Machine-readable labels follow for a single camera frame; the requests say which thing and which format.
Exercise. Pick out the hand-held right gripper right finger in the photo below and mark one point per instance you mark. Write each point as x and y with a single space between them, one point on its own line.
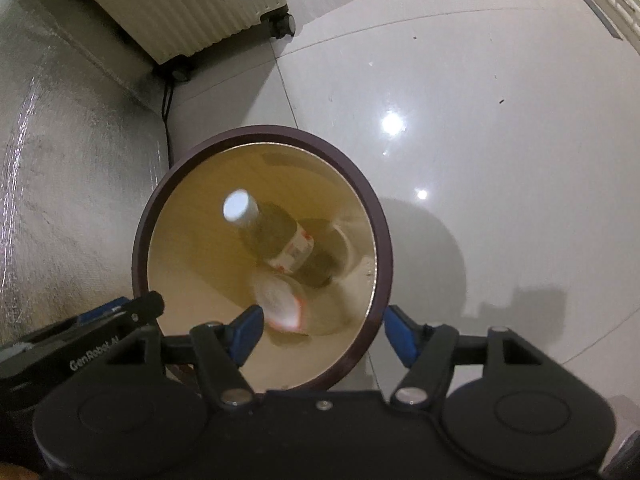
400 335

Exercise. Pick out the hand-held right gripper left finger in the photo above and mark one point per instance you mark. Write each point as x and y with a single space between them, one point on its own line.
247 335

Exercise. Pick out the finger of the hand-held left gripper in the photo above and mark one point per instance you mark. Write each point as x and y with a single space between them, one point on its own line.
142 310

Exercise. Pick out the brown rimmed round bin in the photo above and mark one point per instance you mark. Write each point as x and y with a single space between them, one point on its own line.
200 270

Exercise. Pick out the white capped drink bottle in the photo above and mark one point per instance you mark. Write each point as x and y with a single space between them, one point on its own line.
280 232

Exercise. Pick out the silver foil covered platform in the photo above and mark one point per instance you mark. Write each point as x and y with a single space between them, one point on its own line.
65 160

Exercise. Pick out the cream ribbed suitcase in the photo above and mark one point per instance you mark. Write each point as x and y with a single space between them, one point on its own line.
190 0

